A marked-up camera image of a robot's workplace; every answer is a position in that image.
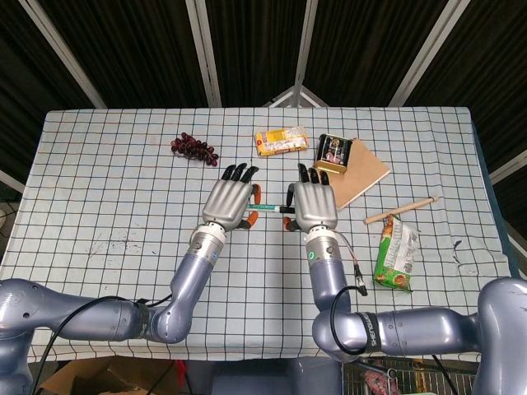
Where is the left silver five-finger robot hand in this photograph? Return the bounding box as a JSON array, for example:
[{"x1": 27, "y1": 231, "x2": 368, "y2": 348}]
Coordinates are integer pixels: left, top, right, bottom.
[{"x1": 201, "y1": 163, "x2": 264, "y2": 230}]

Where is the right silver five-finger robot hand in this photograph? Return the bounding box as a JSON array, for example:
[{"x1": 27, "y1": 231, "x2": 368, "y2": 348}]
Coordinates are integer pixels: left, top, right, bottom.
[{"x1": 282, "y1": 162, "x2": 340, "y2": 233}]

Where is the black and gold tin can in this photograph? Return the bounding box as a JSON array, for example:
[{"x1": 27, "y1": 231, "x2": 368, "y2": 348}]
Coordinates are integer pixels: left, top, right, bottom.
[{"x1": 313, "y1": 133, "x2": 356, "y2": 177}]

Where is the brown kraft notebook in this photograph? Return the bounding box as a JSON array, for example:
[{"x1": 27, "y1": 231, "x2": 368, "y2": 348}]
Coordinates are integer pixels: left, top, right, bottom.
[{"x1": 328, "y1": 138, "x2": 391, "y2": 211}]

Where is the dark red grape bunch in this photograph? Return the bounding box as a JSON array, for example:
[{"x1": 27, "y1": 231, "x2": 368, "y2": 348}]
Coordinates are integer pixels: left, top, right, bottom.
[{"x1": 170, "y1": 132, "x2": 220, "y2": 168}]

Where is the yellow snack packet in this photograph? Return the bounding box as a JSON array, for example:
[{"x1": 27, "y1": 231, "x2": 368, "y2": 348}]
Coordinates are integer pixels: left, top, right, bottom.
[{"x1": 254, "y1": 126, "x2": 310, "y2": 157}]

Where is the wooden stick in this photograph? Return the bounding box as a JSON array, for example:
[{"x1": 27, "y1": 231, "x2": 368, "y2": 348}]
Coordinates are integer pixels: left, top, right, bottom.
[{"x1": 363, "y1": 196, "x2": 440, "y2": 225}]

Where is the green snack bag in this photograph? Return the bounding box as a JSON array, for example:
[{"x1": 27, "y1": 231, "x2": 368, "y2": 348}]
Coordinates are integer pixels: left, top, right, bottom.
[{"x1": 372, "y1": 215, "x2": 421, "y2": 294}]

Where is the white grid-pattern tablecloth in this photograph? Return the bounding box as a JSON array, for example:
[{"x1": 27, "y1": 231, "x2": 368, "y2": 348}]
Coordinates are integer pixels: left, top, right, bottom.
[{"x1": 0, "y1": 106, "x2": 522, "y2": 365}]

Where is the white metal stand base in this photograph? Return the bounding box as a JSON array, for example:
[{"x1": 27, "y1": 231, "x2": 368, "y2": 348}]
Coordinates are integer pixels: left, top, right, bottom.
[{"x1": 267, "y1": 84, "x2": 329, "y2": 109}]

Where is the blue chair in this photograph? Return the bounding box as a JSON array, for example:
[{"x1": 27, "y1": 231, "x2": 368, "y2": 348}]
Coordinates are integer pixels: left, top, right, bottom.
[{"x1": 187, "y1": 357, "x2": 343, "y2": 395}]

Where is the grey cable with connector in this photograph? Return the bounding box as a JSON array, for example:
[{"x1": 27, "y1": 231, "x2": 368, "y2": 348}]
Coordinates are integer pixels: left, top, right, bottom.
[{"x1": 332, "y1": 230, "x2": 369, "y2": 297}]

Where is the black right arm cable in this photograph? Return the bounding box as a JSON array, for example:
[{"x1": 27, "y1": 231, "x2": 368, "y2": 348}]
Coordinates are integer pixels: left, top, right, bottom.
[{"x1": 330, "y1": 284, "x2": 366, "y2": 356}]

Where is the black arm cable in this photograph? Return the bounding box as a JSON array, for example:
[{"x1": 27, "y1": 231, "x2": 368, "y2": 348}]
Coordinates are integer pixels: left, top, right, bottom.
[
  {"x1": 31, "y1": 292, "x2": 174, "y2": 395},
  {"x1": 330, "y1": 284, "x2": 366, "y2": 356}
]

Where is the white partition frame post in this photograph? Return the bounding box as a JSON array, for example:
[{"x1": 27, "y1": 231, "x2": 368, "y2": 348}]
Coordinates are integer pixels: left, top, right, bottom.
[
  {"x1": 18, "y1": 0, "x2": 108, "y2": 109},
  {"x1": 389, "y1": 0, "x2": 467, "y2": 108},
  {"x1": 184, "y1": 0, "x2": 223, "y2": 108},
  {"x1": 292, "y1": 0, "x2": 319, "y2": 106}
]

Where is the metal wire basket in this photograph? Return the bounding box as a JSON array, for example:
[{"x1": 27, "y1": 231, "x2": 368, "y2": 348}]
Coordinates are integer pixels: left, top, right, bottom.
[{"x1": 341, "y1": 354, "x2": 474, "y2": 395}]

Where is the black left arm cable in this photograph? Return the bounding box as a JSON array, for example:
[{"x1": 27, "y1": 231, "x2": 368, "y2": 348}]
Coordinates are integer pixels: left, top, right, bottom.
[{"x1": 31, "y1": 292, "x2": 174, "y2": 395}]

